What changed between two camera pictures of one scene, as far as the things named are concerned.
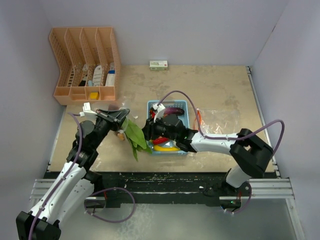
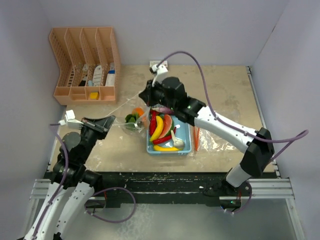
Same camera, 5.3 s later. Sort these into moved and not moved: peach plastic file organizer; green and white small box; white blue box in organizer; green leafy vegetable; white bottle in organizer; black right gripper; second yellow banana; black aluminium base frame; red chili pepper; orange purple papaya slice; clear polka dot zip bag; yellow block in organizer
Moved: black right gripper; orange purple papaya slice; clear polka dot zip bag; green leafy vegetable
Not moved: peach plastic file organizer; white bottle in organizer; yellow block in organizer; white blue box in organizer; green and white small box; second yellow banana; red chili pepper; black aluminium base frame
